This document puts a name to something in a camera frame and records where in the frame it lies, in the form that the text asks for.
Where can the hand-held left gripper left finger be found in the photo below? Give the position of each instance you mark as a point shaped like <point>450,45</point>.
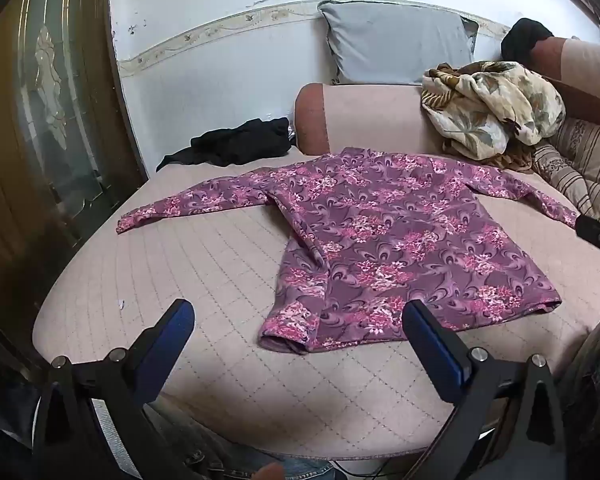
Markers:
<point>179,321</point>

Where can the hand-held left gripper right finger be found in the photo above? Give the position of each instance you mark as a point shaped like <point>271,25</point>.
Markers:
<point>430,342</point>

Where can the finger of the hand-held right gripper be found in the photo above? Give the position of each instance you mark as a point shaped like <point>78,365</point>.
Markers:
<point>596,232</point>

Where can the purple floral shirt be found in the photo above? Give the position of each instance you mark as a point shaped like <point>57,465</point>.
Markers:
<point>380,240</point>

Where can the pink quilted bed cover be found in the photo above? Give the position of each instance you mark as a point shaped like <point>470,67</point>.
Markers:
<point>205,270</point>

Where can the striped floral quilt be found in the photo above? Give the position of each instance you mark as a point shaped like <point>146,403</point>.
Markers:
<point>585,160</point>

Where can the brown cloth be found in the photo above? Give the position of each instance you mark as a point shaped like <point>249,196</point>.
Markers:
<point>517,160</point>

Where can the person's jeans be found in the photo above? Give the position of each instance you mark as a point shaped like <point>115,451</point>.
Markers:
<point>220,450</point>

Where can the cream floral blanket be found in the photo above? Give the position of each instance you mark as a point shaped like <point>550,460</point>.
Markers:
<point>490,105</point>

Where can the person's dark printed clothing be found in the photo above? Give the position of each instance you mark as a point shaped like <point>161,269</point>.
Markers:
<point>595,400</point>

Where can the pink bolster with brown end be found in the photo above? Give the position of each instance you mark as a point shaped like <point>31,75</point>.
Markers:
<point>370,115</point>
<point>585,60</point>

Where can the black cloth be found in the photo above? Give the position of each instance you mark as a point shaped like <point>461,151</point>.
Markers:
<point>240,142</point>

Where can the dark cloth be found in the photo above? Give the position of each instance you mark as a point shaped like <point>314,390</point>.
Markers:
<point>525,37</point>

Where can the wooden door with glass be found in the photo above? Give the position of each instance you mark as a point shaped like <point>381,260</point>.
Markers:
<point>45,135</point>

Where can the grey pillow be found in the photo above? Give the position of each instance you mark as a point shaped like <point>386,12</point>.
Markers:
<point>395,42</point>

